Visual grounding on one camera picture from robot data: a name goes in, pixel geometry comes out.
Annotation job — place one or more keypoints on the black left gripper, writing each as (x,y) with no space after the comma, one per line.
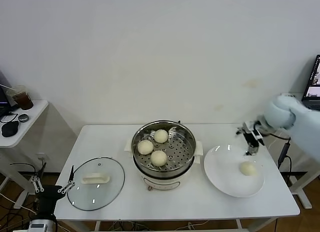
(49,194)

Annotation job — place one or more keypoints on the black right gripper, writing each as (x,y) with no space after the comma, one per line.
(253,135)

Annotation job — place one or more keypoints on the white steamed baozi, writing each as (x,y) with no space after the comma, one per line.
(158,158)
(247,168)
(161,136)
(145,146)

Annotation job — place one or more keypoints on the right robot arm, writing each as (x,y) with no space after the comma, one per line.
(300,126)

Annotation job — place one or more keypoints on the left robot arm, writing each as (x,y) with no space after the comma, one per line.
(50,220)

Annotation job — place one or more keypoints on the perforated steel steamer basket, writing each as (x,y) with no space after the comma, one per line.
(178,151)

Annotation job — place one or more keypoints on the white round plate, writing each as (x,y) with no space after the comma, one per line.
(225,177)

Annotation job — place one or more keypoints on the black computer mouse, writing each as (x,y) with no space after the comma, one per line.
(10,128)

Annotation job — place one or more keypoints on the grey round puck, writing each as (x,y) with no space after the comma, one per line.
(23,117)

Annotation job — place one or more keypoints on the open black laptop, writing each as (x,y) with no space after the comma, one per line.
(312,91)

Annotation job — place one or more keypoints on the plastic cup of iced coffee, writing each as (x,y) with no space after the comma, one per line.
(23,100)

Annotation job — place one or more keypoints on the white electric cooker base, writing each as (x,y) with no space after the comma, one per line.
(162,183)

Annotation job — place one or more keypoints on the dark monitor with blue strip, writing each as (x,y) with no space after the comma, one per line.
(3,96)

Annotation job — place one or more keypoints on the white drinking straw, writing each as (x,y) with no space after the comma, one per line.
(6,86)

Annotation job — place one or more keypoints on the white wall socket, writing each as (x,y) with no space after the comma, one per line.
(41,156)

